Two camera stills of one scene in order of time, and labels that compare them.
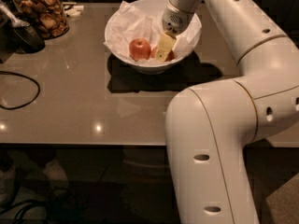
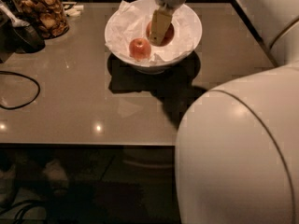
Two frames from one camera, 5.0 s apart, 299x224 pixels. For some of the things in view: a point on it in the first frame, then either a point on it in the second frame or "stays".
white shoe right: (58, 177) stays
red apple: (170, 57) → (169, 34)
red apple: (139, 49) stays
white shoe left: (7, 178) stays
